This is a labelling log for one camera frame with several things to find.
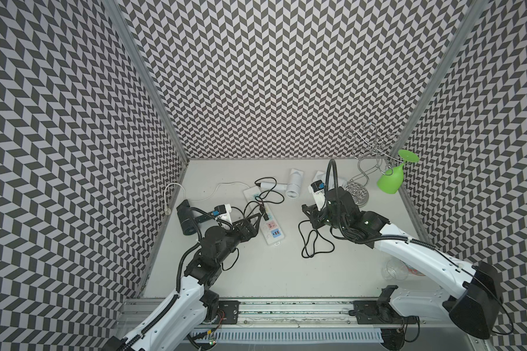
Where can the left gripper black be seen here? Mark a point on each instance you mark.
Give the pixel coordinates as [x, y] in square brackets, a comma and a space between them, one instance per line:
[252, 231]

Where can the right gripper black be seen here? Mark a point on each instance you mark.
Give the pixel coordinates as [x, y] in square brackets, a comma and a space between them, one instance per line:
[313, 213]

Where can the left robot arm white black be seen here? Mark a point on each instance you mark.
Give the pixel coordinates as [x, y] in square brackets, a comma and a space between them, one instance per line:
[199, 268]

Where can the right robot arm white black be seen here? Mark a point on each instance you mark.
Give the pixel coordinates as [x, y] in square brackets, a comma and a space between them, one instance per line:
[470, 294]

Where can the white power strip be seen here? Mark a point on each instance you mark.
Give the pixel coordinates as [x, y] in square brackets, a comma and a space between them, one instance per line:
[258, 202]

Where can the white hair dryer right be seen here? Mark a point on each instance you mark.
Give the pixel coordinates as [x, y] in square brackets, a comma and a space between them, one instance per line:
[321, 176]

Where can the green plastic wine glass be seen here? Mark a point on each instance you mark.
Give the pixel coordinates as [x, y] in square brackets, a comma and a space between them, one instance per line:
[392, 179]

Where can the clear wine glass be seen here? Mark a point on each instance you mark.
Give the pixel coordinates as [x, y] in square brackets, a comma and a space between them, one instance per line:
[395, 270]

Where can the patterned ceramic plate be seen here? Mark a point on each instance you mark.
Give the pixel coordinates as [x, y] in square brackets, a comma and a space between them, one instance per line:
[412, 270]

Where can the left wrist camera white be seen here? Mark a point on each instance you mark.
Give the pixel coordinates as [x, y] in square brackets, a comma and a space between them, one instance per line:
[223, 212]

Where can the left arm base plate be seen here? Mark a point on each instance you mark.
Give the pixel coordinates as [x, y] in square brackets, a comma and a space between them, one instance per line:
[226, 312]

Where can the silver wire glass rack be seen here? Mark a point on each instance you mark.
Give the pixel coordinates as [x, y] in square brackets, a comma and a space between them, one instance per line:
[370, 152]

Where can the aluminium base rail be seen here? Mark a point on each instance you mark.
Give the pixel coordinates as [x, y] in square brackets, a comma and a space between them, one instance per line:
[324, 324]

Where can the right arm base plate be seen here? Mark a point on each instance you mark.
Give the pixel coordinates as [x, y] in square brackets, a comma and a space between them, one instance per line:
[368, 312]

